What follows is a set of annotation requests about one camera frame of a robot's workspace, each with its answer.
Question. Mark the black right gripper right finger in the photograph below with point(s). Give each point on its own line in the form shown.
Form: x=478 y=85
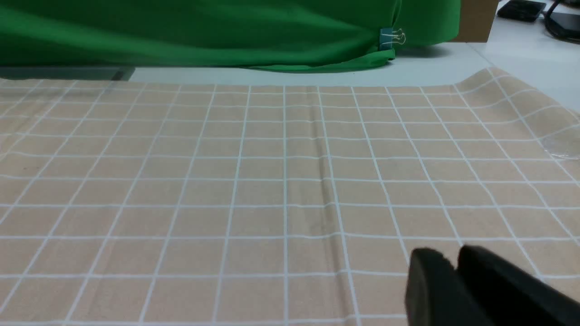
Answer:
x=509 y=295

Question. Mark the green backdrop cloth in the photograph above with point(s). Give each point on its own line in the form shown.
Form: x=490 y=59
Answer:
x=275 y=35

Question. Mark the grey metal rail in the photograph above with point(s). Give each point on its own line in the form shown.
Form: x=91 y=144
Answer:
x=67 y=73

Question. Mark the clear tape strip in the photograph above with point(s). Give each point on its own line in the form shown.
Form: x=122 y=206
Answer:
x=562 y=147

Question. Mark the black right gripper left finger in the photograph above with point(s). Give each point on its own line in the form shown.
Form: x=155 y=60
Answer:
x=436 y=296

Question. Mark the beige grid tablecloth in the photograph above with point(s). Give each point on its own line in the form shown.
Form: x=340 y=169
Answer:
x=158 y=204

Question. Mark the black device on table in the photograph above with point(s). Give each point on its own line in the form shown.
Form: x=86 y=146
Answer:
x=521 y=10

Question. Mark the teal binder clip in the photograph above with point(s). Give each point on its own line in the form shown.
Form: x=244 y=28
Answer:
x=389 y=38

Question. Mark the brown cardboard box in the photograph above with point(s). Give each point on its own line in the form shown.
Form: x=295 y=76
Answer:
x=476 y=20

